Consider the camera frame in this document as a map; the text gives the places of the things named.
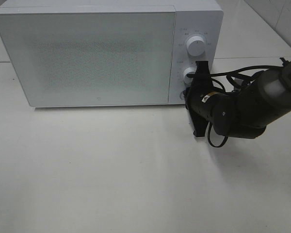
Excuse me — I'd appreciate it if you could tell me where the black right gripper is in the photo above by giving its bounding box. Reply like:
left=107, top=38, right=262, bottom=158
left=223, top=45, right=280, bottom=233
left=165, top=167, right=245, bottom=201
left=188, top=61, right=223, bottom=119

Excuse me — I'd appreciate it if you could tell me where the white microwave knob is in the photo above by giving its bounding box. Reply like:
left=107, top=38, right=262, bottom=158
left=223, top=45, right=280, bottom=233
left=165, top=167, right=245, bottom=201
left=186, top=35, right=206, bottom=57
left=182, top=67, right=196, bottom=85

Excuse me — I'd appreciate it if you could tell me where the round white door button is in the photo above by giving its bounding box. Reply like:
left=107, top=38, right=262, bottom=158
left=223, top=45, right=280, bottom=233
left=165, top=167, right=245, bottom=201
left=179, top=90, right=188, bottom=101

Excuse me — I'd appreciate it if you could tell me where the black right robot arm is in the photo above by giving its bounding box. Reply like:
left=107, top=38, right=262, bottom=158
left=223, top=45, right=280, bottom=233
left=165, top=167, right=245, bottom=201
left=185, top=59, right=291, bottom=139

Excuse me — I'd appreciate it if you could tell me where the white microwave oven body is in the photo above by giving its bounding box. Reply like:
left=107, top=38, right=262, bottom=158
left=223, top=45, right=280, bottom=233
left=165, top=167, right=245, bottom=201
left=0, top=0, right=224, bottom=105

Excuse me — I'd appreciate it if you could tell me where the black camera cable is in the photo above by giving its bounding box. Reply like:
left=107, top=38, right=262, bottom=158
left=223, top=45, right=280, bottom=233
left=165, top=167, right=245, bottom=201
left=186, top=65, right=287, bottom=148

